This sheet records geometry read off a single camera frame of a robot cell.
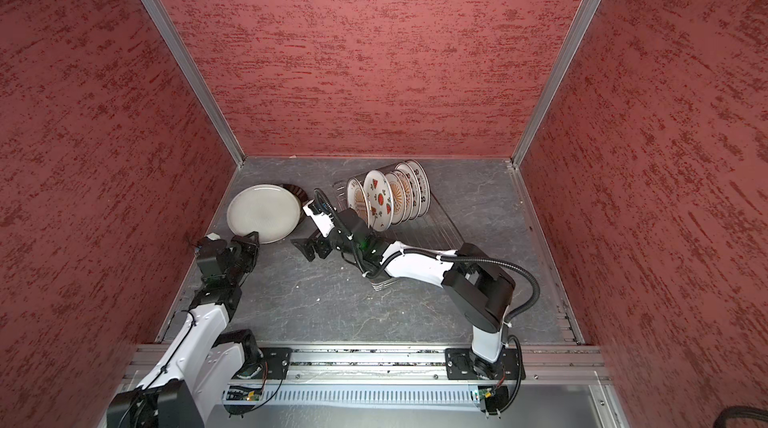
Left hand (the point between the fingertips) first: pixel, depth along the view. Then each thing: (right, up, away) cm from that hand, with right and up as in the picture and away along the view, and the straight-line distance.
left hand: (262, 235), depth 85 cm
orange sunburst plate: (+40, +10, +7) cm, 42 cm away
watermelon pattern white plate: (+33, +10, +10) cm, 36 cm away
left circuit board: (+1, -37, -13) cm, 39 cm away
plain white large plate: (0, +6, +7) cm, 9 cm away
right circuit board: (+63, -38, -14) cm, 75 cm away
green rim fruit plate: (+49, +10, +9) cm, 51 cm away
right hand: (+14, +1, -7) cm, 16 cm away
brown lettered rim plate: (+26, +10, +9) cm, 30 cm away
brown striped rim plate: (+3, +12, +23) cm, 26 cm away
